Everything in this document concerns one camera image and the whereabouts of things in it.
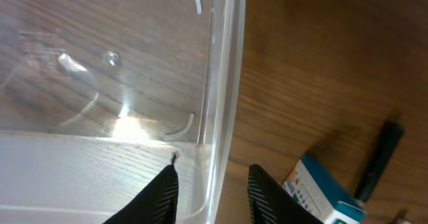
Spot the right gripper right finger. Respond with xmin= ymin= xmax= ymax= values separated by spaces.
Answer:
xmin=247 ymin=164 xmax=322 ymax=224

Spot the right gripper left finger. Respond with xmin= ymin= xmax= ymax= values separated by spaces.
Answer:
xmin=104 ymin=152 xmax=179 ymax=224

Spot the clear plastic container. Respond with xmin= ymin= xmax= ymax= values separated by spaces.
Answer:
xmin=1 ymin=0 xmax=245 ymax=223

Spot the blue white screwdriver box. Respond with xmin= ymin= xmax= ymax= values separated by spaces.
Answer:
xmin=282 ymin=154 xmax=366 ymax=224

